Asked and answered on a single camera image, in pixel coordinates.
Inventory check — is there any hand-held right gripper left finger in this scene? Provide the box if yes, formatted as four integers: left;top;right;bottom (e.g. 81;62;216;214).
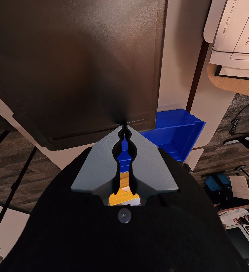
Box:
71;125;125;206

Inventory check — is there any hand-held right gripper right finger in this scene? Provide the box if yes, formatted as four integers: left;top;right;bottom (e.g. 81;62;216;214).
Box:
125;125;179;206

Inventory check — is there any black drawer organizer cabinet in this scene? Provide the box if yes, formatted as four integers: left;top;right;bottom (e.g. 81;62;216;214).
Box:
0;0;168;151

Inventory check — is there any yellow plastic bin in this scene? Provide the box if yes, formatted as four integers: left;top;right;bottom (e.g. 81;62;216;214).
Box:
109;173;141;206

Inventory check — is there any blue plastic bin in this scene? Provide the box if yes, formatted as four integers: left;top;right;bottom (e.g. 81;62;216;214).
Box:
117;109;206;173

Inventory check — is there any blue bag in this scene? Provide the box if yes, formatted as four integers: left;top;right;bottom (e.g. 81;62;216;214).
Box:
205;173;231;192

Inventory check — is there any black tripod stand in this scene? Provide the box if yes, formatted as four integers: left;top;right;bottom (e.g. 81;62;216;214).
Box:
0;130;39;245

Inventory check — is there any small metal stand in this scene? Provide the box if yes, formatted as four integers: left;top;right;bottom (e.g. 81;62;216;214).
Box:
234;165;249;188

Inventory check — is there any grey cardboard sheet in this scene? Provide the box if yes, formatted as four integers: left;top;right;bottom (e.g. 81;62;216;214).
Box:
228;175;249;200

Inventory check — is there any printed paper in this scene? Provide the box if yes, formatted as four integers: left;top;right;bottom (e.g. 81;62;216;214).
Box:
219;209;249;226

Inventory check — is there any black bordered paper sheet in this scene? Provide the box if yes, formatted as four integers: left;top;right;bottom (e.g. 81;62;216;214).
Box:
214;65;249;81

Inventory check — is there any black cable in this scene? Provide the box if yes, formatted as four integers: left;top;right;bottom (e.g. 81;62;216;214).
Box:
228;99;249;136

